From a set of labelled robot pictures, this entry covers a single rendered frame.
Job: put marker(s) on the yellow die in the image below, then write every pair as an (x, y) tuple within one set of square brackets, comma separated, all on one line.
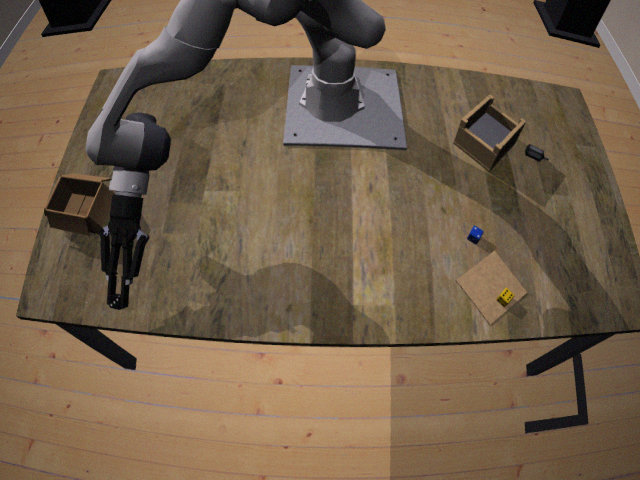
[(505, 297)]

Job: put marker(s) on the tan flat mat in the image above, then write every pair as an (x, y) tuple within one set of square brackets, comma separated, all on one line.
[(484, 282)]

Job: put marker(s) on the black die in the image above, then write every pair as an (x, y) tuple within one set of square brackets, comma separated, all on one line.
[(115, 301)]

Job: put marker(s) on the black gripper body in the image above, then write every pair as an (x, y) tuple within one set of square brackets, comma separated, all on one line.
[(128, 211)]

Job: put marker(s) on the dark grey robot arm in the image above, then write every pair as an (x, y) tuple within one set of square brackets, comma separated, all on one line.
[(186, 46)]

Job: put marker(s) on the brown wooden open-top crate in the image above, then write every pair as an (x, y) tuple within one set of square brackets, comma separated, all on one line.
[(492, 126)]

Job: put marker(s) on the open brown cardboard box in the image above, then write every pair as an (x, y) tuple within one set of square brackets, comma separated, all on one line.
[(73, 194)]

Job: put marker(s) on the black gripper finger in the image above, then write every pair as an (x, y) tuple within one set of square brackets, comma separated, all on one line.
[(107, 264), (135, 264)]

